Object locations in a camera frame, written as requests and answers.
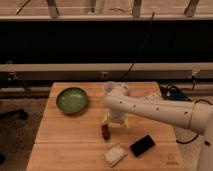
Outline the green ceramic bowl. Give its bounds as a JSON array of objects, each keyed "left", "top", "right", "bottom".
[{"left": 56, "top": 87, "right": 89, "bottom": 115}]

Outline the white crumpled packet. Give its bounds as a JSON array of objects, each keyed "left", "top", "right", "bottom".
[{"left": 144, "top": 93, "right": 159, "bottom": 100}]

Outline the black cable on floor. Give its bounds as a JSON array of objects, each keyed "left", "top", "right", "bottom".
[{"left": 159, "top": 84, "right": 213, "bottom": 145}]

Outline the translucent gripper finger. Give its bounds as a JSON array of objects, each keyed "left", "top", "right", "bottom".
[
  {"left": 121, "top": 118, "right": 130, "bottom": 130},
  {"left": 102, "top": 114, "right": 110, "bottom": 126}
]

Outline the white rectangular sponge block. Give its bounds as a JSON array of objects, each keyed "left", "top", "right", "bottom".
[{"left": 103, "top": 144, "right": 127, "bottom": 167}]

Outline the black hanging cable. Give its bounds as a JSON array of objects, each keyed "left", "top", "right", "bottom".
[{"left": 119, "top": 11, "right": 156, "bottom": 82}]

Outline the black smartphone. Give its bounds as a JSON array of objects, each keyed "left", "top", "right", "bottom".
[{"left": 130, "top": 135, "right": 155, "bottom": 157}]

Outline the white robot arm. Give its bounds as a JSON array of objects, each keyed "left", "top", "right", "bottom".
[{"left": 104, "top": 82, "right": 213, "bottom": 171}]

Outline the black office chair base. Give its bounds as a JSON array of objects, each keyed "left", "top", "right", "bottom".
[{"left": 0, "top": 109, "right": 28, "bottom": 120}]

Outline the translucent white cup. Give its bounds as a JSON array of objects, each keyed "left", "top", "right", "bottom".
[{"left": 103, "top": 81, "right": 118, "bottom": 95}]

